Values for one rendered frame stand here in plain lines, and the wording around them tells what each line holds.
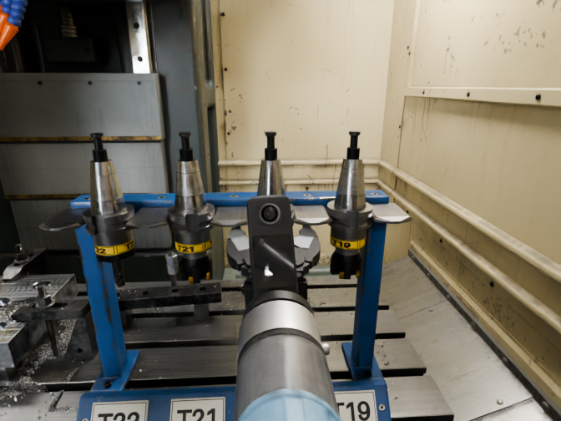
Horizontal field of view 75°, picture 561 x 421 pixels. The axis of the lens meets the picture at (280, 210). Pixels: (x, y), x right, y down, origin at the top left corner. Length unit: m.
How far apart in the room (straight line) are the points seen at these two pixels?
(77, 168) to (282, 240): 0.91
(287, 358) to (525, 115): 0.67
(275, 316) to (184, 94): 0.88
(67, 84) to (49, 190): 0.31
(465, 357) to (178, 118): 0.95
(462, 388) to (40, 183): 1.19
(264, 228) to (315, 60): 1.15
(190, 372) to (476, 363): 0.58
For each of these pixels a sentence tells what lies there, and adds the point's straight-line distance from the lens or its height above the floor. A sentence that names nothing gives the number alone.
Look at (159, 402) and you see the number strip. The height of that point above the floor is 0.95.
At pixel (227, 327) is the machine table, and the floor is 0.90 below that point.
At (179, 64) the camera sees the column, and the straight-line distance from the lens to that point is 1.13.
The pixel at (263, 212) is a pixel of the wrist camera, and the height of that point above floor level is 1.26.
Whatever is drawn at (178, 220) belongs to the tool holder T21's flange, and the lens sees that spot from 0.49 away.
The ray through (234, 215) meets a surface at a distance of 0.51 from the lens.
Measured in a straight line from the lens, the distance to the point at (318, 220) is 0.49.
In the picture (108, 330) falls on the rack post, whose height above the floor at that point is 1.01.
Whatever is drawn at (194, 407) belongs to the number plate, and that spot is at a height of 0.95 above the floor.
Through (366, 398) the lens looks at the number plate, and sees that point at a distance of 0.62.
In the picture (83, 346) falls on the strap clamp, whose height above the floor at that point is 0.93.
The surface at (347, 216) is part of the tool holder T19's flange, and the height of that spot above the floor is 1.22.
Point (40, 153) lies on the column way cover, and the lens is 1.24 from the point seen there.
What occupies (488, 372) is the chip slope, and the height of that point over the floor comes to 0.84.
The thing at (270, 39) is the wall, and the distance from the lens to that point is 1.47.
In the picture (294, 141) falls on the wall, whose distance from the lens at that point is 1.48.
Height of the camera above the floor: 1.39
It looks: 19 degrees down
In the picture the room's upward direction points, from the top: straight up
